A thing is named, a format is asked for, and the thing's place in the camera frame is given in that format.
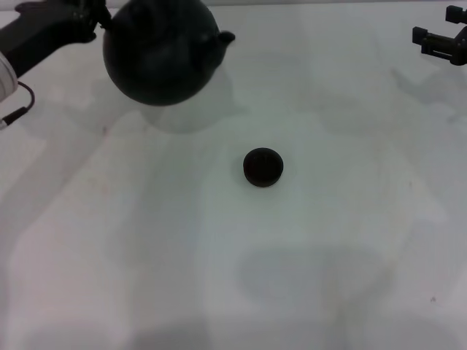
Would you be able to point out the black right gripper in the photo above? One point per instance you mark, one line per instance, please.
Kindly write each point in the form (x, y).
(461, 45)

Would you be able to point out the small dark teacup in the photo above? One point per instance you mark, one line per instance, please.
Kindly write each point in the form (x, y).
(262, 167)

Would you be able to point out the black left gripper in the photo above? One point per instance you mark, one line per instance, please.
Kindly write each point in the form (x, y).
(40, 36)

